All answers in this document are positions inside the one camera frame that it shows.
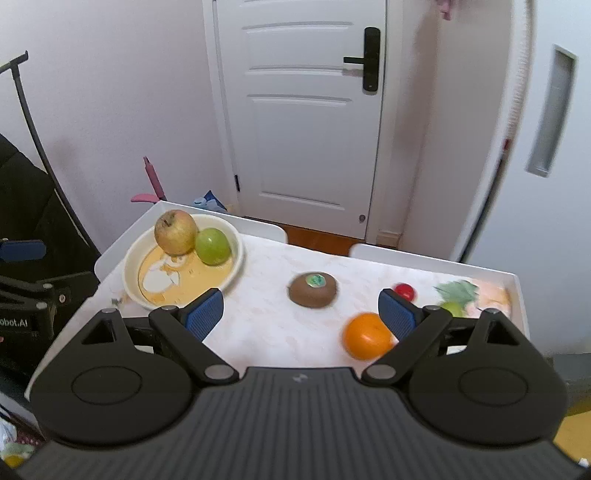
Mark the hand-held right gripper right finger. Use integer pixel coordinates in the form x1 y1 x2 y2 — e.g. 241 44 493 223
362 288 520 384

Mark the shiny green apple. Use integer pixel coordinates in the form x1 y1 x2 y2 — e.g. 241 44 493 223
195 227 232 267

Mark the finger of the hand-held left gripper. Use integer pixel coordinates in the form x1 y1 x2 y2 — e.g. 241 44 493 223
0 237 47 265
0 271 100 309

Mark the white tray table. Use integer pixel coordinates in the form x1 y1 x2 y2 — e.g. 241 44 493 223
23 200 529 416

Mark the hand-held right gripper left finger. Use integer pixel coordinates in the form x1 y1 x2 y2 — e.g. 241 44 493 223
83 287 241 384

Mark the black fabric seat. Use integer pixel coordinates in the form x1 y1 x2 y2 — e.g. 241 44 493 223
0 134 102 283

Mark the brown kiwi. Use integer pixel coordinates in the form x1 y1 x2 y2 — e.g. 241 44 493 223
288 271 339 309

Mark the yellow red apple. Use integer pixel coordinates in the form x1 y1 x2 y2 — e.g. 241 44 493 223
154 209 199 256

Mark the black curved stand pole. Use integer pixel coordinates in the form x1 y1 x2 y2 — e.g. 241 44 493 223
0 51 100 259

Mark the orange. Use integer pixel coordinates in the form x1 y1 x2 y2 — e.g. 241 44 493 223
342 312 398 361

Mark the black door lock handle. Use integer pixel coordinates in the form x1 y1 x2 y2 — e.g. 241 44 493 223
344 27 382 95

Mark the white panelled door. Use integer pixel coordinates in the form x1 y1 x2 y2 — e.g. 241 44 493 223
203 0 393 241

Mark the white sliding door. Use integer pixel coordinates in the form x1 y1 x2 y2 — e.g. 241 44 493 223
455 0 591 358

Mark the grey recessed door handle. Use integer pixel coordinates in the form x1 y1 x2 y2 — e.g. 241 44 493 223
525 45 579 177

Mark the blue plastic bag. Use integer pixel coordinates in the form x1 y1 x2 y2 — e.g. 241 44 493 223
194 190 232 213

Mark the cream ceramic bowl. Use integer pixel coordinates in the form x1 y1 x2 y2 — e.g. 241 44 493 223
121 213 244 311

